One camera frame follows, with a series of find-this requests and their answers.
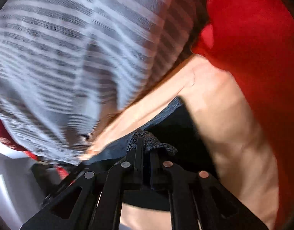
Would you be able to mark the grey striped duvet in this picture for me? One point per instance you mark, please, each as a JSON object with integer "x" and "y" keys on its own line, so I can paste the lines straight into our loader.
{"x": 68, "y": 66}

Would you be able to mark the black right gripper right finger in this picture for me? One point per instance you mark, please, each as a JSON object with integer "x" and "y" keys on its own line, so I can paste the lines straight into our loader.
{"x": 198, "y": 200}

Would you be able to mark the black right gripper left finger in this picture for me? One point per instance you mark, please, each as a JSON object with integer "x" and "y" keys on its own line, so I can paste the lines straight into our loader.
{"x": 91, "y": 196}

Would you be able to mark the black pants with patterned waistband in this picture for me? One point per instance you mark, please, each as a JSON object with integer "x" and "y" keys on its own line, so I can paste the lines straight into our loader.
{"x": 173, "y": 133}

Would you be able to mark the red embroidered cushion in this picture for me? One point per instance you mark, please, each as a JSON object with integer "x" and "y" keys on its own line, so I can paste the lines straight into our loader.
{"x": 254, "y": 41}

